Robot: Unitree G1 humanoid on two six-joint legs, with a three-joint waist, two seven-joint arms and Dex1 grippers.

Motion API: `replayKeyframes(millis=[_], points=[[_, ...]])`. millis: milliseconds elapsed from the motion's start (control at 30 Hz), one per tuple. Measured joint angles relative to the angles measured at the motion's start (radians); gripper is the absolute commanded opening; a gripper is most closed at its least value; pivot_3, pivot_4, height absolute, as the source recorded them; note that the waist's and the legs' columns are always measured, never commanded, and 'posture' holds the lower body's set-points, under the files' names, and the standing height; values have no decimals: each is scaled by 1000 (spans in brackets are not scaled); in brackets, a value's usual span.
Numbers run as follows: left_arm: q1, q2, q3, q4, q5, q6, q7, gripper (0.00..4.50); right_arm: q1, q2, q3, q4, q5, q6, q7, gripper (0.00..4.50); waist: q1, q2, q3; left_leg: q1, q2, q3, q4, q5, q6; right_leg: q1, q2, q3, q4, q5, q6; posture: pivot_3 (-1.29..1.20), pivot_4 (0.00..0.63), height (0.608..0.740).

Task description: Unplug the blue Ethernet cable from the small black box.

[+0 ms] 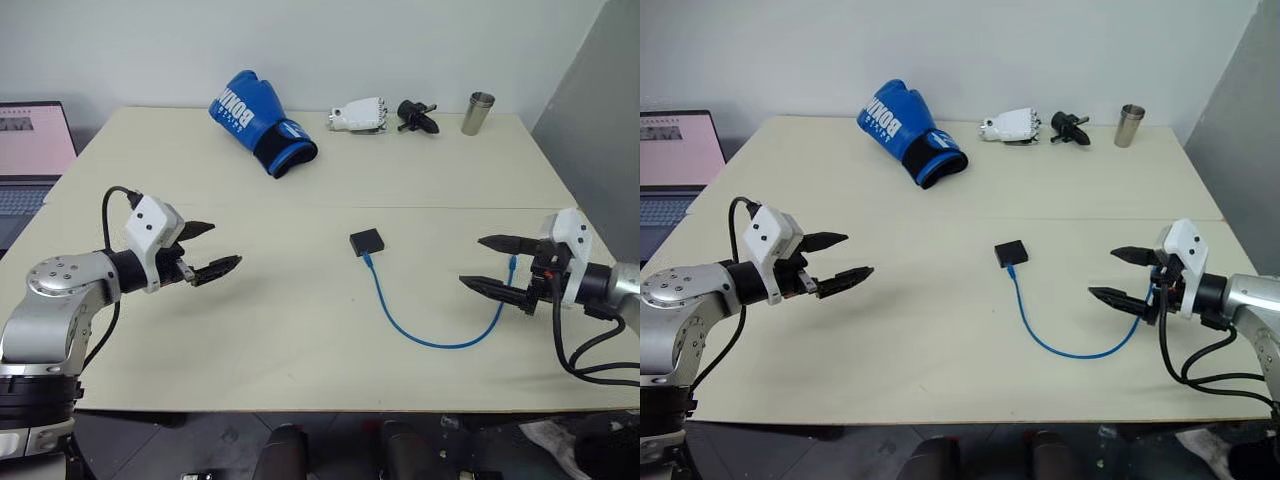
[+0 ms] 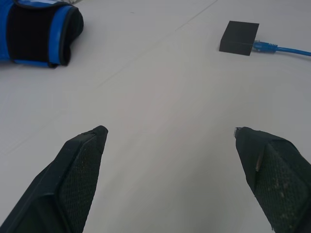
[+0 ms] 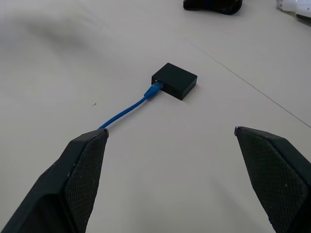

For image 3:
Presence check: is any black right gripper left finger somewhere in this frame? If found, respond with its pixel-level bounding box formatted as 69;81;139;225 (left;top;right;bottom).
0;128;109;233

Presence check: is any small black box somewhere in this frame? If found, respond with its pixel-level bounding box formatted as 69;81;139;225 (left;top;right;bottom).
151;62;198;101

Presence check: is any black rounded object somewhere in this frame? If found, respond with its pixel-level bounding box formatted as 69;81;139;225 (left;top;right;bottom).
182;0;243;16

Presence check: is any blue Ethernet cable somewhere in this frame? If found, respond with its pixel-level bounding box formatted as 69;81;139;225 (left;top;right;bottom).
97;82;163;130

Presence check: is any white rounded object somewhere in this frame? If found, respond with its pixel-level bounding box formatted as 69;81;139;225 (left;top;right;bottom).
276;0;311;20

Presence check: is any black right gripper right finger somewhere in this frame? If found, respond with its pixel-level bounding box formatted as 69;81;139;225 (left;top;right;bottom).
234;126;311;233

